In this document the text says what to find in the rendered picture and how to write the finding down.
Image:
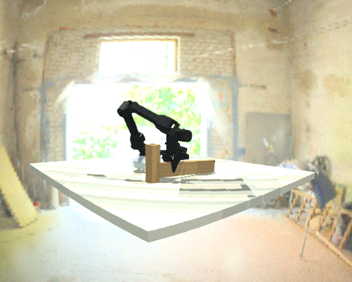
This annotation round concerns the wooden post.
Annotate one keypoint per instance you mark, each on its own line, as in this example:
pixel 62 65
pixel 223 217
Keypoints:
pixel 152 156

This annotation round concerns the wooden rail with steel hooks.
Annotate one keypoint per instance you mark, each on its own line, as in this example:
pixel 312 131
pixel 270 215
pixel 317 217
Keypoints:
pixel 187 168

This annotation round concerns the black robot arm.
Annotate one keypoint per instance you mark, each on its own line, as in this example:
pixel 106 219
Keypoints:
pixel 162 122

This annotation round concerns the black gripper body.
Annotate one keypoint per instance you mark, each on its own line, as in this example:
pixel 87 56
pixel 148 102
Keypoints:
pixel 172 151

